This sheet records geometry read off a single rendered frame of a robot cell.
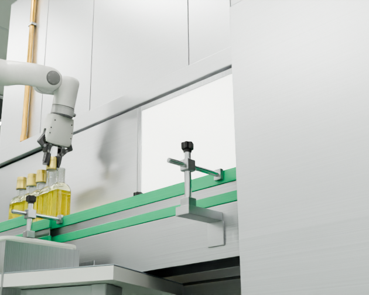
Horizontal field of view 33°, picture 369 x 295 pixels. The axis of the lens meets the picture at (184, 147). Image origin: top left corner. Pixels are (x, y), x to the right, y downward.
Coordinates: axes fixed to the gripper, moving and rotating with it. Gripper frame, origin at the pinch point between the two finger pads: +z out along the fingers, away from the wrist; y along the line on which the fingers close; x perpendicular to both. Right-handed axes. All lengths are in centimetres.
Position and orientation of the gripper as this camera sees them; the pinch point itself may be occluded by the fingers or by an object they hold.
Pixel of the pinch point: (51, 160)
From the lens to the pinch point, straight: 213.8
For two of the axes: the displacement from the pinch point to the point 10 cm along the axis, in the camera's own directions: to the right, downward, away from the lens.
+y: -7.0, -2.3, -6.7
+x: 6.9, 0.1, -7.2
